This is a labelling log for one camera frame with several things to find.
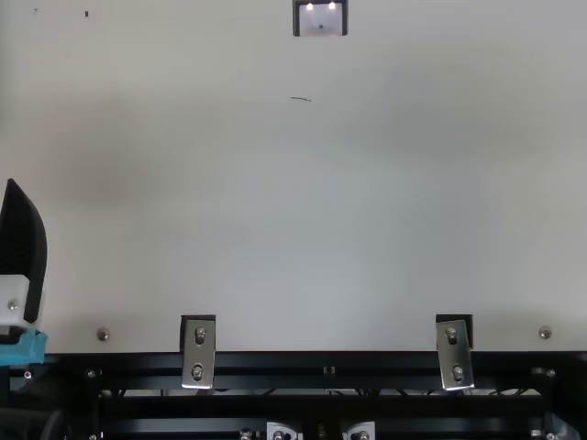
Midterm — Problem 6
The small square scanner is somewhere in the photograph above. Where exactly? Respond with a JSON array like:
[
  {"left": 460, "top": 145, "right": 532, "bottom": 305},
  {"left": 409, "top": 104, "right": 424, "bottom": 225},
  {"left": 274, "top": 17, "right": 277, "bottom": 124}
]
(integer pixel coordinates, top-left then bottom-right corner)
[{"left": 293, "top": 0, "right": 349, "bottom": 39}]

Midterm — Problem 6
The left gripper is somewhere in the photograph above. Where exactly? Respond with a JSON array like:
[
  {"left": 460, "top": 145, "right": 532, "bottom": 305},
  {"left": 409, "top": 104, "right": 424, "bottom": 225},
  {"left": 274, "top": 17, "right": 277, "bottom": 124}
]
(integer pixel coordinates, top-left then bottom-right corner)
[{"left": 0, "top": 178, "right": 50, "bottom": 369}]

